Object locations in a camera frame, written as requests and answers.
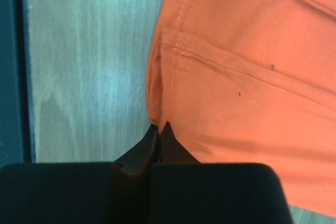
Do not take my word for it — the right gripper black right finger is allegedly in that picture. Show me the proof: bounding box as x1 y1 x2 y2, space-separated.
151 123 292 223

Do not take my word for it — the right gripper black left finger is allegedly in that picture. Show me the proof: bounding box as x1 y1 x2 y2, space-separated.
1 125 159 223

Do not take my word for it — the orange t-shirt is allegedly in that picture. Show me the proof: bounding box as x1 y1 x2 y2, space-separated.
145 0 335 217

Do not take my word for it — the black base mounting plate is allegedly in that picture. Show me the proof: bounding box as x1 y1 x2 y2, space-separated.
1 0 36 167

